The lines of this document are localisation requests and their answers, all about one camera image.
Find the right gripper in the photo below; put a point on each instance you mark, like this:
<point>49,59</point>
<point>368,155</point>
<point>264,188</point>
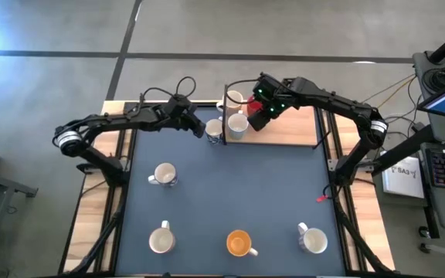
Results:
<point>270,96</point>

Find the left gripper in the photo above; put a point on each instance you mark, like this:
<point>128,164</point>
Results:
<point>184,117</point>

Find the blue floral white mug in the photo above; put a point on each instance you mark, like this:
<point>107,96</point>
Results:
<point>213,129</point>
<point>165,173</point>

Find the teal geometric pattern mug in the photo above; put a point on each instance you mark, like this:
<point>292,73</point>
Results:
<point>238,124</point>

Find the pink patterned mug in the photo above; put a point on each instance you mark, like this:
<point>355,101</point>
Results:
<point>233,97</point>

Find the red diamond pattern mug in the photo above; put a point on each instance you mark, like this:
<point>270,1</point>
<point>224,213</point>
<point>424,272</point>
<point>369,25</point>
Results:
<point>162,240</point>

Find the grey diamond pattern mug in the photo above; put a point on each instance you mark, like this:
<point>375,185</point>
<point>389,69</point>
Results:
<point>314,241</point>

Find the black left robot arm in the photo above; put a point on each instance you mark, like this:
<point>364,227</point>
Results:
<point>130,117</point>

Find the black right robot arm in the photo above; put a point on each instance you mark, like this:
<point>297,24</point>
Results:
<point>334,102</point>

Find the wooden board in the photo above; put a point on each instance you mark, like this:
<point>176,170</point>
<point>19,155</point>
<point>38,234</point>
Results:
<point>292,129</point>

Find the red tag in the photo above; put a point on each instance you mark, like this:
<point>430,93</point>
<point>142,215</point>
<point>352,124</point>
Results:
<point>321,199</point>

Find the wooden table side panel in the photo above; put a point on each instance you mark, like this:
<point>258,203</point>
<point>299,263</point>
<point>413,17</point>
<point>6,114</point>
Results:
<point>91,216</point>
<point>373,224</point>

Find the black diagonal stand bar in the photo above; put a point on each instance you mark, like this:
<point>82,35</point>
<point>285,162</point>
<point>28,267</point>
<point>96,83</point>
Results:
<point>400,150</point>

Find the white box with print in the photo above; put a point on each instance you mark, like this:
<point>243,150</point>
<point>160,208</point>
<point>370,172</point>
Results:
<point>402,181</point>

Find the monitor with blue screen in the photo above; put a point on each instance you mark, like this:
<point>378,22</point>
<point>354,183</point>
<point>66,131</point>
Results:
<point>444,101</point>

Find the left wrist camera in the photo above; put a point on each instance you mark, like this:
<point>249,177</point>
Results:
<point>179,103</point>

